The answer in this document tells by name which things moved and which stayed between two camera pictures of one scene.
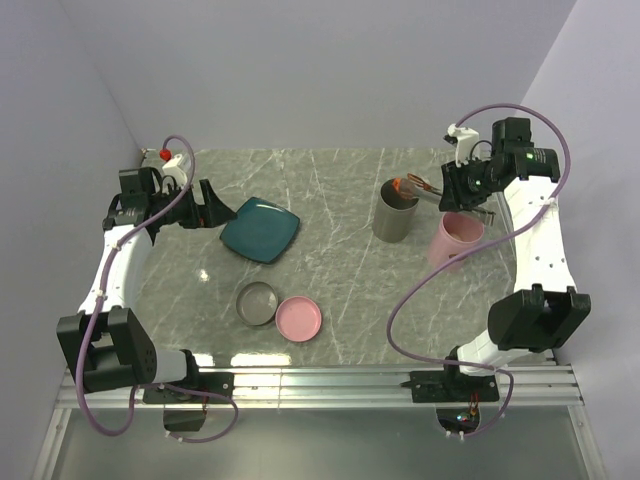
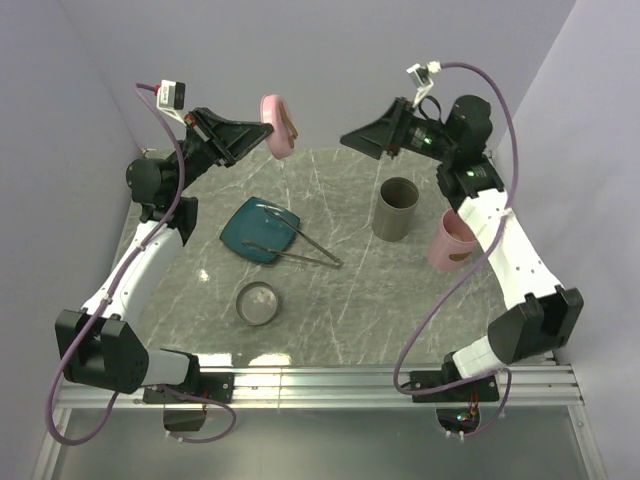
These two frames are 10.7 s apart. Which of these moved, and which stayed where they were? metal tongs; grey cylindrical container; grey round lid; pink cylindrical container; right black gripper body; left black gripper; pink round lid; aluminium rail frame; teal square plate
Moved: metal tongs; pink round lid; right black gripper body; left black gripper
Stayed: pink cylindrical container; grey round lid; grey cylindrical container; aluminium rail frame; teal square plate
